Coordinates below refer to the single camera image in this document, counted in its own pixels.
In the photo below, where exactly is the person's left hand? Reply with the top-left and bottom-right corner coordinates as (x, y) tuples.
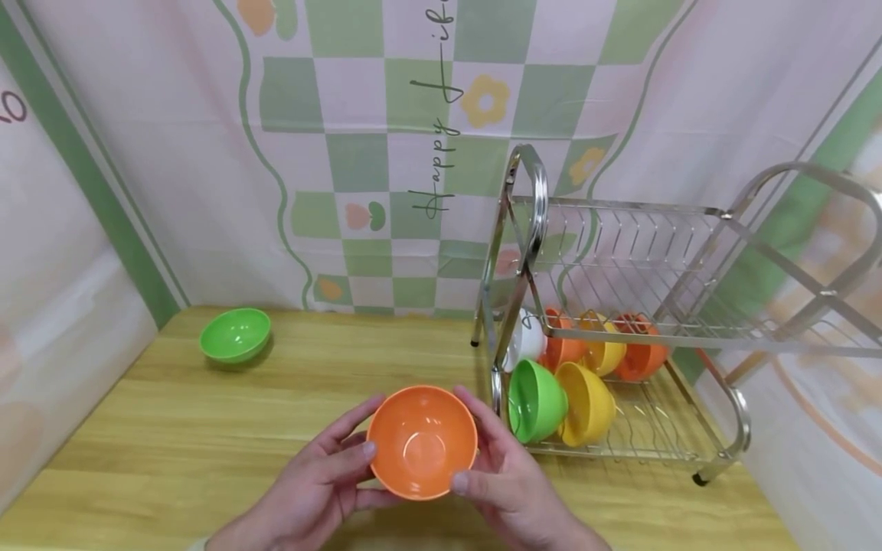
(205, 395), (407, 551)

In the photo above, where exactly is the person's right hand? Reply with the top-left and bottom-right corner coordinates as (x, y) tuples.
(449, 386), (613, 551)

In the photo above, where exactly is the orange plastic bowl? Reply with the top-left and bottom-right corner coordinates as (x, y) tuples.
(612, 312), (671, 383)
(365, 385), (479, 501)
(537, 307), (589, 373)

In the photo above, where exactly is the green plastic bowl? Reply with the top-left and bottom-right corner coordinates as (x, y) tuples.
(198, 308), (273, 364)
(508, 359), (570, 445)

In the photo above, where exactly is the white plastic bowl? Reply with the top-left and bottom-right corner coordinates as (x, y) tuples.
(502, 308), (550, 373)

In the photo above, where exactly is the yellow plastic bowl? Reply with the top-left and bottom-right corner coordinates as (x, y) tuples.
(554, 361), (617, 448)
(579, 310), (628, 377)

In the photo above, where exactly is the metal dish rack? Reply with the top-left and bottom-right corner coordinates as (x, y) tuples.
(470, 144), (882, 487)

